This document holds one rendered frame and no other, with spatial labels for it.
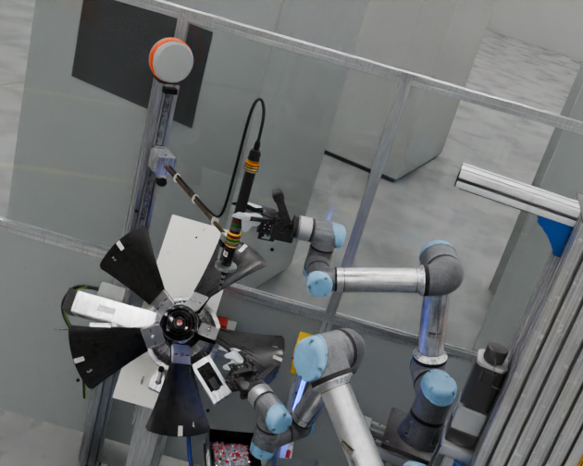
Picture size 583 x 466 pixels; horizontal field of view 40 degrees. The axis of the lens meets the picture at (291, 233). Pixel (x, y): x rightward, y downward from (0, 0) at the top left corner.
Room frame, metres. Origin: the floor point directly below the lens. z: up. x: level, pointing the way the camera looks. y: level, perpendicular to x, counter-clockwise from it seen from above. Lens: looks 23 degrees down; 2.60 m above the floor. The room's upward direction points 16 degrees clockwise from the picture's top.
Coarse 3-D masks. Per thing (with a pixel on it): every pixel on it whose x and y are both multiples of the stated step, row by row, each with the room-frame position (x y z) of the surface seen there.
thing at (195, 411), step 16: (176, 368) 2.18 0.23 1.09; (192, 368) 2.24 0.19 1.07; (176, 384) 2.15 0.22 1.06; (192, 384) 2.20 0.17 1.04; (160, 400) 2.09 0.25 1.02; (176, 400) 2.12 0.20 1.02; (192, 400) 2.17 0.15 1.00; (160, 416) 2.06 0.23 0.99; (176, 416) 2.09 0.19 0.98; (192, 416) 2.13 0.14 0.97; (160, 432) 2.04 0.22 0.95; (176, 432) 2.06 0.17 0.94; (192, 432) 2.10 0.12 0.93
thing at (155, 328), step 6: (156, 324) 2.25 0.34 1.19; (144, 330) 2.24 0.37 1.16; (156, 330) 2.25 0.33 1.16; (144, 336) 2.24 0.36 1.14; (150, 336) 2.25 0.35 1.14; (156, 336) 2.26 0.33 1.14; (162, 336) 2.26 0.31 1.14; (150, 342) 2.25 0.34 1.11; (156, 342) 2.26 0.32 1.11; (162, 342) 2.27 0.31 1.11; (150, 348) 2.25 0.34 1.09
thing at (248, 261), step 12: (216, 252) 2.51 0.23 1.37; (240, 252) 2.48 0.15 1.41; (252, 252) 2.47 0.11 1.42; (240, 264) 2.43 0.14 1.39; (252, 264) 2.42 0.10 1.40; (264, 264) 2.43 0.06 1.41; (204, 276) 2.44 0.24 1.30; (216, 276) 2.41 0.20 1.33; (228, 276) 2.39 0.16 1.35; (240, 276) 2.38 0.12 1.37; (204, 288) 2.38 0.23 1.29; (216, 288) 2.36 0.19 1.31
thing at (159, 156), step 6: (150, 150) 2.81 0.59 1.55; (156, 150) 2.80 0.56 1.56; (162, 150) 2.82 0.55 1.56; (168, 150) 2.84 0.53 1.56; (150, 156) 2.80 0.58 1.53; (156, 156) 2.76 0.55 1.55; (162, 156) 2.76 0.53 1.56; (168, 156) 2.77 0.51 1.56; (174, 156) 2.79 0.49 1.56; (150, 162) 2.79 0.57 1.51; (156, 162) 2.75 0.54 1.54; (162, 162) 2.75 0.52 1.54; (168, 162) 2.76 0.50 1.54; (174, 162) 2.78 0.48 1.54; (156, 168) 2.74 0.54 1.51; (162, 168) 2.75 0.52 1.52; (174, 168) 2.78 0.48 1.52; (156, 174) 2.74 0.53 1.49; (162, 174) 2.75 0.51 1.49; (168, 174) 2.77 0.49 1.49
